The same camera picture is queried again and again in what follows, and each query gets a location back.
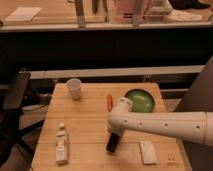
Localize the black eraser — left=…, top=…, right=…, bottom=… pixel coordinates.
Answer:
left=106, top=133, right=120, bottom=153

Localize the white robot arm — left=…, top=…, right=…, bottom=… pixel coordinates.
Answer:
left=107, top=97, right=213, bottom=146

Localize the white sponge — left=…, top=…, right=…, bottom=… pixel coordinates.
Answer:
left=140, top=141, right=157, bottom=165

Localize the orange carrot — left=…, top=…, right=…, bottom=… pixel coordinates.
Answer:
left=107, top=95, right=113, bottom=112

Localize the green bowl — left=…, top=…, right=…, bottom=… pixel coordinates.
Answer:
left=125, top=89, right=155, bottom=113

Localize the small white bottle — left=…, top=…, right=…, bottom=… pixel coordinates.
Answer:
left=55, top=123, right=68, bottom=165

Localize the white paper cup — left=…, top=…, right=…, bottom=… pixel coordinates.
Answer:
left=66, top=78, right=81, bottom=100

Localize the black office chair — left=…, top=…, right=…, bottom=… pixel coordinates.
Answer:
left=0, top=73, right=44, bottom=167

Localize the white paper sheet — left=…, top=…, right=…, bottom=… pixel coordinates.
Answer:
left=6, top=7, right=42, bottom=22

